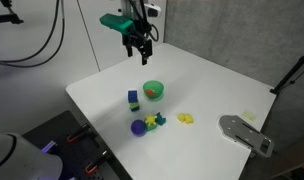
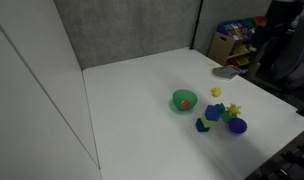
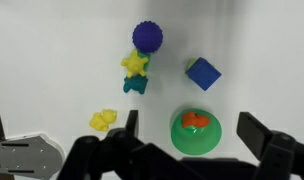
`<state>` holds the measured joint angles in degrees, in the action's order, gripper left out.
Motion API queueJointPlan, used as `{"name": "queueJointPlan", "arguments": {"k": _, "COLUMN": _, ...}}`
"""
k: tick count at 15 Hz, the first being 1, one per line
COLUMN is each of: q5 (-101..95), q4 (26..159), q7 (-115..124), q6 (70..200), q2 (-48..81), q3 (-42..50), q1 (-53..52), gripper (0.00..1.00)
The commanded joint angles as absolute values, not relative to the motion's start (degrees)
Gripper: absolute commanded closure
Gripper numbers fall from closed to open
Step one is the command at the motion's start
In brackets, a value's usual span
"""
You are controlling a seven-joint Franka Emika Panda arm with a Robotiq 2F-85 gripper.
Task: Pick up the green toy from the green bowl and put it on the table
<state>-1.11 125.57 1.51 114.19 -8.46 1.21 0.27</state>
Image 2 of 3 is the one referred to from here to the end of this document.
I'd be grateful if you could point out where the purple spiky ball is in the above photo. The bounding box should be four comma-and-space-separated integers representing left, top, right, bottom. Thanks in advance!
228, 117, 248, 135

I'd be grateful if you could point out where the lime green block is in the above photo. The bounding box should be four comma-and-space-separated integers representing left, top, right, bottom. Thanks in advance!
200, 113, 219, 128

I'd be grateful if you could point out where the dark blue block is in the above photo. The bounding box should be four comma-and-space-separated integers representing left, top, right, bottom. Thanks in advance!
195, 117, 211, 133

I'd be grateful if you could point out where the teal green fish toy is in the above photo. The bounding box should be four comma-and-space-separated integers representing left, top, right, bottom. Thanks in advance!
215, 102, 226, 114

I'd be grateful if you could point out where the yellow duck toy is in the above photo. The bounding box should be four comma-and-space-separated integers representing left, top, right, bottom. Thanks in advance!
210, 87, 223, 98

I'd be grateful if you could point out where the yellow spiky star toy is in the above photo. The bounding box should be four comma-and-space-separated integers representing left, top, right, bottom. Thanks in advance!
226, 103, 242, 118

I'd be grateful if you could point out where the grey office chair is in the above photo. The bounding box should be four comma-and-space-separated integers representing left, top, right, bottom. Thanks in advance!
270, 14, 304, 91

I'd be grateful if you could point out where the blue cube block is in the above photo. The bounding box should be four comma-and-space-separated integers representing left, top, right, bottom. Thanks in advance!
204, 104, 222, 122

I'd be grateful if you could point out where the green round plate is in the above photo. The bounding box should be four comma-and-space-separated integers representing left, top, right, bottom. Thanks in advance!
172, 88, 198, 115

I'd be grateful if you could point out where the colourful toy box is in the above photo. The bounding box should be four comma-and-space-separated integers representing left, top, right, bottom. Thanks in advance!
216, 16, 268, 42

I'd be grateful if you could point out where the grey metal mounting plate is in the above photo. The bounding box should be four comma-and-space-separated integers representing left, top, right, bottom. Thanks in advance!
212, 65, 242, 81

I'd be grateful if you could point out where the toy storage shelf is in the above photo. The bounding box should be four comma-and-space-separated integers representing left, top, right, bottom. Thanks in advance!
207, 31, 260, 69

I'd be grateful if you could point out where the black vertical pole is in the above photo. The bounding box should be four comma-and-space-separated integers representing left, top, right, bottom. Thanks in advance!
188, 0, 204, 51

